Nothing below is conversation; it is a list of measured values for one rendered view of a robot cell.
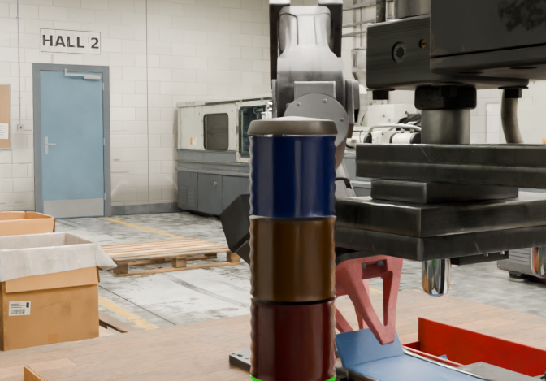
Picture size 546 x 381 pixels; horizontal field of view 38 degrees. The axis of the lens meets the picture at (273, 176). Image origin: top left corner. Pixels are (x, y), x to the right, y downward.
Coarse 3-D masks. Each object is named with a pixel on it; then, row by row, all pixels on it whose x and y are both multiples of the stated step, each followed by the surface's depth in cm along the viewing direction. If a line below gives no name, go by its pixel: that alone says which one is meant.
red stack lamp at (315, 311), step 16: (256, 304) 34; (272, 304) 33; (288, 304) 33; (304, 304) 33; (320, 304) 33; (256, 320) 34; (272, 320) 33; (288, 320) 33; (304, 320) 33; (320, 320) 33; (256, 336) 34; (272, 336) 33; (288, 336) 33; (304, 336) 33; (320, 336) 33; (256, 352) 34; (272, 352) 33; (288, 352) 33; (304, 352) 33; (320, 352) 33; (256, 368) 34; (272, 368) 33; (288, 368) 33; (304, 368) 33; (320, 368) 33
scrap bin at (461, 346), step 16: (432, 320) 98; (432, 336) 98; (448, 336) 96; (464, 336) 94; (480, 336) 92; (496, 336) 90; (416, 352) 84; (432, 352) 98; (448, 352) 96; (464, 352) 94; (480, 352) 92; (496, 352) 90; (512, 352) 88; (528, 352) 86; (544, 352) 84; (512, 368) 88; (528, 368) 86; (544, 368) 84
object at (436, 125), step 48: (432, 96) 59; (384, 144) 61; (432, 144) 57; (480, 144) 62; (528, 144) 58; (384, 192) 59; (432, 192) 56; (480, 192) 59; (528, 192) 67; (336, 240) 60; (384, 240) 56; (432, 240) 53; (480, 240) 56; (528, 240) 59; (432, 288) 55
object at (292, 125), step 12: (264, 120) 33; (276, 120) 33; (288, 120) 33; (300, 120) 33; (312, 120) 33; (324, 120) 33; (252, 132) 33; (264, 132) 33; (276, 132) 33; (288, 132) 32; (300, 132) 32; (312, 132) 33; (324, 132) 33; (336, 132) 34
